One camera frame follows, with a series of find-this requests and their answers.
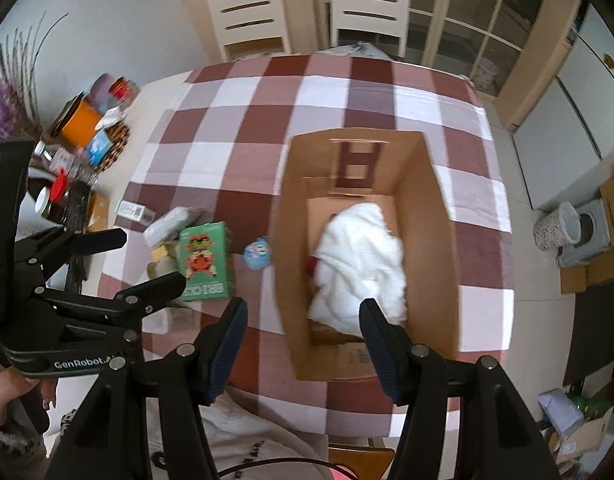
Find cream slatted chair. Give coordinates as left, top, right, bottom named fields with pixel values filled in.
left=328, top=0, right=413, bottom=56
left=203, top=0, right=294, bottom=61

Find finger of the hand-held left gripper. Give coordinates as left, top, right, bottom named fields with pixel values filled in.
left=14, top=227, right=128, bottom=281
left=34, top=271, right=188, bottom=346

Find orange cylinder container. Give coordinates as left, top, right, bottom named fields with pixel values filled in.
left=49, top=95, right=105, bottom=148

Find green toy bricks box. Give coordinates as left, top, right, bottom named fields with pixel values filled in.
left=177, top=221, right=237, bottom=303

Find red lid jar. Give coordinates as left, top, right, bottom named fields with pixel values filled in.
left=49, top=170, right=72, bottom=211

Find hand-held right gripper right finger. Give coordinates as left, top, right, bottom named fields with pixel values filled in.
left=358, top=297, right=563, bottom=480

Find person's light sweater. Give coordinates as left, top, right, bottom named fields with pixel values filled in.
left=137, top=390, right=333, bottom=480

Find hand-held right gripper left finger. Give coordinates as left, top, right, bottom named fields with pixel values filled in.
left=44, top=296, right=250, bottom=480

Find brown cardboard box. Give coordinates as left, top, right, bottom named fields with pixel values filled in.
left=269, top=129, right=462, bottom=382

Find person's left hand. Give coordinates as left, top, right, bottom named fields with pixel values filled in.
left=0, top=366, right=60, bottom=411

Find small brown box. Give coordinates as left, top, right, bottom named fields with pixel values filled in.
left=86, top=192, right=111, bottom=232

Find red can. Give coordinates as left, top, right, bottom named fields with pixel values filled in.
left=108, top=76, right=140, bottom=106

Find white cabinet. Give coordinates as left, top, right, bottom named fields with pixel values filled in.
left=512, top=2, right=614, bottom=211

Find white crumpled cloth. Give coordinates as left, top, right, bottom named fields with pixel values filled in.
left=307, top=203, right=409, bottom=335

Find person's left forearm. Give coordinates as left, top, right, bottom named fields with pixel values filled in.
left=0, top=407, right=62, bottom=480

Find blue white bag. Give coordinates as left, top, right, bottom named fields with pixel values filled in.
left=537, top=387, right=584, bottom=436

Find yellow cube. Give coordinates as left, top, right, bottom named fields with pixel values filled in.
left=151, top=242, right=181, bottom=265

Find orange stool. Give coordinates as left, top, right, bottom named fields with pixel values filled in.
left=327, top=445, right=395, bottom=480

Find blue tissue pack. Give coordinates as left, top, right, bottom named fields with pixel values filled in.
left=84, top=130, right=112, bottom=166

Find purple cup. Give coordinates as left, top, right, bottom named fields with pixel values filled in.
left=85, top=73, right=118, bottom=111

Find woven brown trivet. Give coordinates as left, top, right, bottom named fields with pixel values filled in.
left=82, top=122, right=132, bottom=173

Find clear plastic bottle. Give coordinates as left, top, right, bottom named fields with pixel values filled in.
left=34, top=142, right=100, bottom=186

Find white soft packet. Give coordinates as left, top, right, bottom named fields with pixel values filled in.
left=143, top=206, right=208, bottom=248

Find brown checkered tablecloth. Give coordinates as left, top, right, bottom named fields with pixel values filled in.
left=98, top=52, right=515, bottom=436

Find white crumpled tissue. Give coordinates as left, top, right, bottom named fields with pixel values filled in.
left=94, top=107, right=128, bottom=133

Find blue plush toy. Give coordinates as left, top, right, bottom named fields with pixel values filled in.
left=243, top=236, right=273, bottom=272

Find glass door wooden cabinet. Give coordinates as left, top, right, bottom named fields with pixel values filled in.
left=167, top=0, right=583, bottom=131

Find patterned waste bin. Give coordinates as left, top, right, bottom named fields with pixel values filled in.
left=532, top=201, right=582, bottom=252

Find purple dried flowers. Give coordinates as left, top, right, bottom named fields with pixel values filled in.
left=0, top=12, right=70, bottom=141

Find small white printed box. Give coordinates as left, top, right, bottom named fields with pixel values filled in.
left=116, top=199, right=155, bottom=226

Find grey plastic stool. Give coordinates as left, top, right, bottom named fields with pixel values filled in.
left=557, top=197, right=614, bottom=268

